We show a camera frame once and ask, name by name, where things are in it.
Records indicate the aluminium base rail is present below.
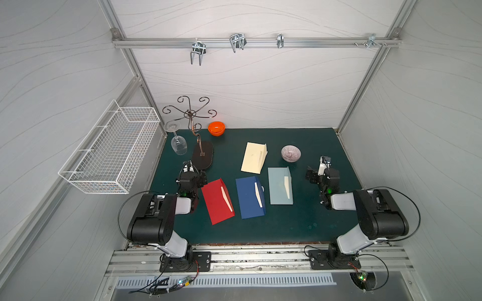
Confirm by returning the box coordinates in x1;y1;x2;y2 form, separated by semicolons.
105;244;414;276

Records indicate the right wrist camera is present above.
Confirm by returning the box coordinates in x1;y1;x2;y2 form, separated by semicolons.
318;156;331;176

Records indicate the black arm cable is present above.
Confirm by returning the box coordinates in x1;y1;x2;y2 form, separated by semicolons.
117;190;155;242
367;186;422;242

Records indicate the light teal envelope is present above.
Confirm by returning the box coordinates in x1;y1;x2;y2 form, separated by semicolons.
268;167;294;205

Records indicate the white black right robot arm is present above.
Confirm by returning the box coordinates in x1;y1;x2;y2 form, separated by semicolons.
306;168;409;265

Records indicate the copper wine glass stand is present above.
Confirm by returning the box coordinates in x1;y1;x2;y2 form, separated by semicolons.
162;95;217;171

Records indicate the blue envelope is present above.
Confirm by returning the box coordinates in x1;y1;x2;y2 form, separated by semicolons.
236;176;266;219

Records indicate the metal double hook left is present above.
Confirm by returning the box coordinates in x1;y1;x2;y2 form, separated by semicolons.
190;41;207;66

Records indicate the red envelope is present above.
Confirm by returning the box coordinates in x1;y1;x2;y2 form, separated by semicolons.
202;179;235;225

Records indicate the pink striped glass bowl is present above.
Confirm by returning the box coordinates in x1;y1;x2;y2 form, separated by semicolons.
281;145;301;163

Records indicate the aluminium overhead rail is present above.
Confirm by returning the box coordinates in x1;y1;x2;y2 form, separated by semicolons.
113;36;402;50

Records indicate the cream yellow envelope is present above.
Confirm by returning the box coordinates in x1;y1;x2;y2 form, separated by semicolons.
241;142;268;174

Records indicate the metal bracket hook right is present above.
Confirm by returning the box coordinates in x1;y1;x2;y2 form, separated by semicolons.
354;34;388;49

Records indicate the white vented strip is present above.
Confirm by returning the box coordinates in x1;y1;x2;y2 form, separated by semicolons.
115;273;337;290

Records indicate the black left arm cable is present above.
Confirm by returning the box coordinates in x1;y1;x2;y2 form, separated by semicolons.
117;190;155;242

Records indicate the metal double hook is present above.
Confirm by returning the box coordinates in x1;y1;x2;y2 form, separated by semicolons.
190;41;207;66
229;33;247;53

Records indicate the small metal hook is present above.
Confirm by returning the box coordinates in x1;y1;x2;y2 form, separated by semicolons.
277;33;284;49

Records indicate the small green circuit board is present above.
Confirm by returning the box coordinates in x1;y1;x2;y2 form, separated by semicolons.
177;276;195;287

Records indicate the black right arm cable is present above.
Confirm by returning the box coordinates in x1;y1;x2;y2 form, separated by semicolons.
367;186;422;242

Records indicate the clear wine glass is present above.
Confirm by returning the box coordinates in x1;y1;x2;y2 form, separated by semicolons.
164;120;188;156

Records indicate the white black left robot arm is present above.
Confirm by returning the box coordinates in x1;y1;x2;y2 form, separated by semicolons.
126;161;207;264

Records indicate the white wire basket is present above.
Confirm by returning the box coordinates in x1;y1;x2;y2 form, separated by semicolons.
58;100;160;194

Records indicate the metal double hook middle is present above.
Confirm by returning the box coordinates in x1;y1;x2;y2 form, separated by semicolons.
229;33;247;53

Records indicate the orange bowl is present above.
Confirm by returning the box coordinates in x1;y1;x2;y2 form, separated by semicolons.
208;121;226;137

